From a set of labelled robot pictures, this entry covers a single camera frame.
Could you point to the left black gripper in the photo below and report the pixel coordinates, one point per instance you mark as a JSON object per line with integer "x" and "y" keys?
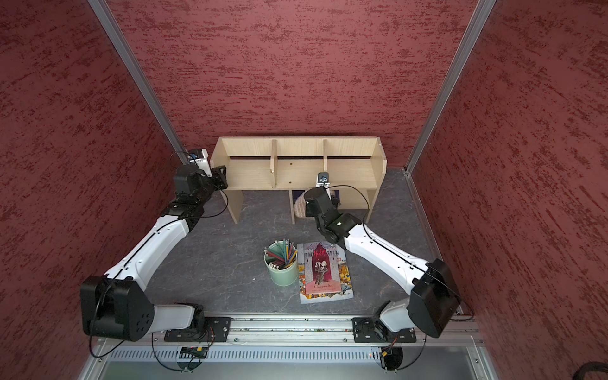
{"x": 220, "y": 176}

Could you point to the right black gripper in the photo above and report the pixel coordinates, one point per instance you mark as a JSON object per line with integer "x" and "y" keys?
{"x": 309, "y": 212}

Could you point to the fluffy beige pink cloth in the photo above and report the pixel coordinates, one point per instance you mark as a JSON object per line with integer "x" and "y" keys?
{"x": 300, "y": 207}

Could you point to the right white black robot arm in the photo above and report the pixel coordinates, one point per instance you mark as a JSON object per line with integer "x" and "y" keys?
{"x": 433, "y": 296}

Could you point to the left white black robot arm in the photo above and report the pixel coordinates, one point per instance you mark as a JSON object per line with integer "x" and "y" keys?
{"x": 115, "y": 304}

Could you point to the light wooden bookshelf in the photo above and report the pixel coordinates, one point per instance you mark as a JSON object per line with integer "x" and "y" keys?
{"x": 356, "y": 167}

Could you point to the dark blue book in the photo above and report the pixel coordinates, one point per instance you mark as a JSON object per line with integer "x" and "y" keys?
{"x": 334, "y": 195}

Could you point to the coloured pencils bundle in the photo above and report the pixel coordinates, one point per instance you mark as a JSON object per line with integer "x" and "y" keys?
{"x": 280, "y": 255}

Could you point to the green pencil cup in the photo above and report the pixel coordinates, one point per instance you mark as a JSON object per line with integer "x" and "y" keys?
{"x": 284, "y": 277}

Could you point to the colourful illustrated book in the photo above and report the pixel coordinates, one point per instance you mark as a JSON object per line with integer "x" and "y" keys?
{"x": 324, "y": 275}

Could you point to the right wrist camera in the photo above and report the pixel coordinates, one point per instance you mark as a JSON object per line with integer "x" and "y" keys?
{"x": 323, "y": 180}

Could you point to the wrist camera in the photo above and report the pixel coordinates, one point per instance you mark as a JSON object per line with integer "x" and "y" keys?
{"x": 200, "y": 157}
{"x": 323, "y": 180}

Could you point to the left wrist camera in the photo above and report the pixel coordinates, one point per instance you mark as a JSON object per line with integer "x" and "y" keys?
{"x": 200, "y": 157}

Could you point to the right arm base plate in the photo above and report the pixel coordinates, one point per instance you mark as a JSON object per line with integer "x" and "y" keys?
{"x": 384, "y": 330}

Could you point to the aluminium mounting rail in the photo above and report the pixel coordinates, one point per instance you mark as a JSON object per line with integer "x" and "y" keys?
{"x": 309, "y": 330}

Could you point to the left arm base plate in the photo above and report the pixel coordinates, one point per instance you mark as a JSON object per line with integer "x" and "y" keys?
{"x": 211, "y": 329}

